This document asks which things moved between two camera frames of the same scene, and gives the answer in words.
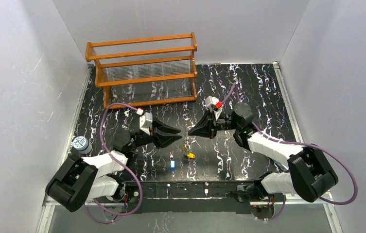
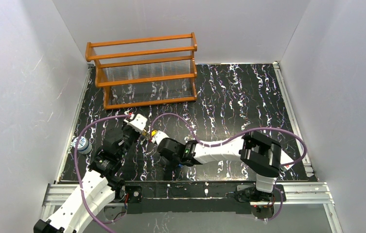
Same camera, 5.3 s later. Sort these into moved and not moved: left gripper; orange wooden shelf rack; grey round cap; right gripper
Moved: left gripper; right gripper
Not moved: grey round cap; orange wooden shelf rack
